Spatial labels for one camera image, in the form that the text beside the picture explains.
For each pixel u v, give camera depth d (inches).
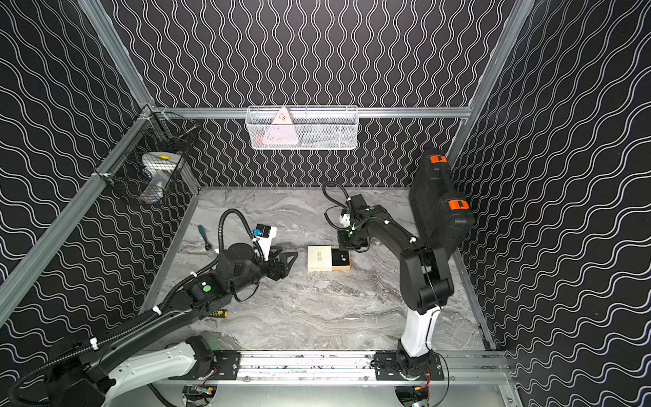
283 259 26.0
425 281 19.5
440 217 32.9
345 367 30.1
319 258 37.3
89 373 15.7
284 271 26.2
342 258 37.5
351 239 31.6
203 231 41.5
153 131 38.2
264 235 24.9
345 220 34.6
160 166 32.2
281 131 35.5
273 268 25.4
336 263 37.2
